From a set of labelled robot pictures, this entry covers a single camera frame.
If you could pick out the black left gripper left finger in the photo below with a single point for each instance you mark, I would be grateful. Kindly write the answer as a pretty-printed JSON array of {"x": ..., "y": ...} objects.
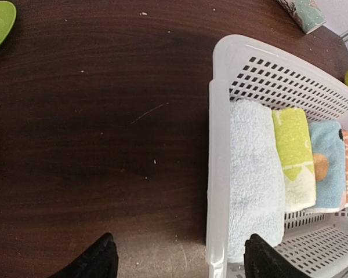
[{"x": 98, "y": 260}]

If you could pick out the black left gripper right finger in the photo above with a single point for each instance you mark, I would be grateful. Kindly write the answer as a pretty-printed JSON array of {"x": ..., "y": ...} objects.
[{"x": 262, "y": 260}]

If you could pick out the white plastic basket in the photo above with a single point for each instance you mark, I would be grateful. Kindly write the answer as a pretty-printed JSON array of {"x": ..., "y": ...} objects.
[{"x": 247, "y": 68}]

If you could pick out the blue patterned towel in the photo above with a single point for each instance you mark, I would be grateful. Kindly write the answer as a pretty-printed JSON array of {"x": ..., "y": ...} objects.
[{"x": 329, "y": 165}]

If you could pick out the white rolled towel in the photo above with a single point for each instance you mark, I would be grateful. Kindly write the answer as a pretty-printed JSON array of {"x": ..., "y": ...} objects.
[{"x": 257, "y": 190}]

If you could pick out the green rolled towel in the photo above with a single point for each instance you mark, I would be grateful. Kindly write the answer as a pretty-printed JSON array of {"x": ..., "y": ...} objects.
[{"x": 294, "y": 149}]

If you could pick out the teal patterned paper cup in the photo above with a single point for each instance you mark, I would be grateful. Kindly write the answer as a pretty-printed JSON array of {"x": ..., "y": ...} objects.
[{"x": 305, "y": 13}]

